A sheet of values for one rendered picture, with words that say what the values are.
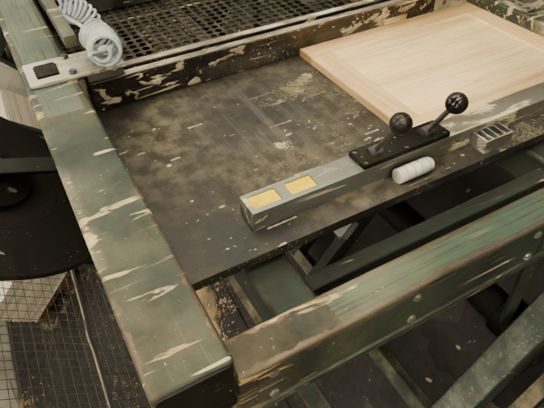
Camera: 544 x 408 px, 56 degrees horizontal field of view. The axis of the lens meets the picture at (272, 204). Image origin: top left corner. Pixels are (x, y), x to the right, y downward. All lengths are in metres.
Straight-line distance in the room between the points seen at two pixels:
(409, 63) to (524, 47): 0.31
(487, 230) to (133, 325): 0.53
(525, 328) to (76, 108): 1.17
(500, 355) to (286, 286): 0.81
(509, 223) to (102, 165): 0.64
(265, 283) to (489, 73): 0.76
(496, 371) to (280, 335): 0.93
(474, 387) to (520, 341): 0.18
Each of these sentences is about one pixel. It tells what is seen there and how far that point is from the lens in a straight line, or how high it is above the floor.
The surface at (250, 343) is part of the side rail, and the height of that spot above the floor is 1.74.
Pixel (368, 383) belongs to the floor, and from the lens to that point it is 2.65.
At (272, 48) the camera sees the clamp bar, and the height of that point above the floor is 1.41.
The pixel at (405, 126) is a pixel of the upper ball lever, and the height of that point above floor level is 1.51.
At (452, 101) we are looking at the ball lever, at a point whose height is 1.43.
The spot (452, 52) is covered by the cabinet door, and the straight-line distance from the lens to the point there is 1.39.
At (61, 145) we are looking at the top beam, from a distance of 0.94.
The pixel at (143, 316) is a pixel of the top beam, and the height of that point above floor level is 1.85.
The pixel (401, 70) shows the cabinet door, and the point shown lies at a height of 1.21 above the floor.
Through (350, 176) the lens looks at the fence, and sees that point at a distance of 0.90.
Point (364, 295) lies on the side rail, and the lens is 0.71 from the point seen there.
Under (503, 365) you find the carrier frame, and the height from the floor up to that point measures 0.79.
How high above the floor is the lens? 2.20
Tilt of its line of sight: 44 degrees down
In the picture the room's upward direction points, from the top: 75 degrees counter-clockwise
